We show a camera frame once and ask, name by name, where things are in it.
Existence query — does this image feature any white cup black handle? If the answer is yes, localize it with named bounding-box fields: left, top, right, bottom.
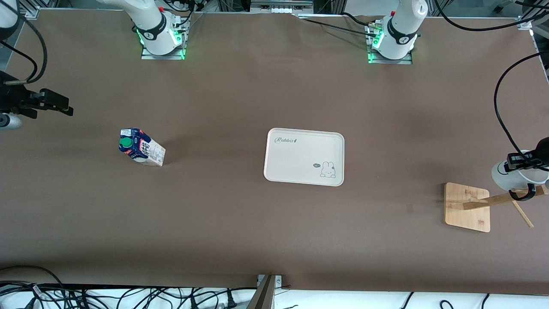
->
left=492, top=150, right=537, bottom=202

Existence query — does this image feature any blue white milk carton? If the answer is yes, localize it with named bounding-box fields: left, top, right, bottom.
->
left=118, top=127, right=166, bottom=167

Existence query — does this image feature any wooden cup rack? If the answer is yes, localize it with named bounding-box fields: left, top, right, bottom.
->
left=444, top=182, right=549, bottom=233

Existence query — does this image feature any cream tray rabbit print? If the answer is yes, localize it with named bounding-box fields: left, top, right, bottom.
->
left=263, top=127, right=345, bottom=187

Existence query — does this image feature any grey power strip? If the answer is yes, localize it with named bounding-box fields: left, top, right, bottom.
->
left=250, top=0, right=314, bottom=15

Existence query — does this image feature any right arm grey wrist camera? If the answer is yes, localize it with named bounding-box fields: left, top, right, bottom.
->
left=0, top=112, right=23, bottom=130

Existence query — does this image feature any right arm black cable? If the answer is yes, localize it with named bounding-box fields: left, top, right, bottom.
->
left=0, top=15, right=48, bottom=84

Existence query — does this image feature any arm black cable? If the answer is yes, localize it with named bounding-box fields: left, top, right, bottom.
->
left=0, top=15, right=48, bottom=84
left=494, top=51, right=549, bottom=172

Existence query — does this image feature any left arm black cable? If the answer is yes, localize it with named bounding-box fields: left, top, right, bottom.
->
left=494, top=51, right=549, bottom=172

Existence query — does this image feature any thin black overhead cable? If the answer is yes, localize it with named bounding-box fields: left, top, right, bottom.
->
left=433, top=0, right=549, bottom=32

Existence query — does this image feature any black looped floor cable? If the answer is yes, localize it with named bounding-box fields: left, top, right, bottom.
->
left=0, top=265, right=66, bottom=309

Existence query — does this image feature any short black table cable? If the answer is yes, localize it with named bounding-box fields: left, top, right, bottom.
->
left=341, top=12, right=378, bottom=27

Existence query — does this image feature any long black table cable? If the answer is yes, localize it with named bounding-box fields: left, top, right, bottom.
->
left=298, top=17, right=379, bottom=39

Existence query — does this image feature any black floor cable with plug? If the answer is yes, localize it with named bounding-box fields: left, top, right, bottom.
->
left=189, top=287, right=258, bottom=309

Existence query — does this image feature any aluminium camera post with bracket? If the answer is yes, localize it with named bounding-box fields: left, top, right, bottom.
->
left=245, top=274, right=284, bottom=309

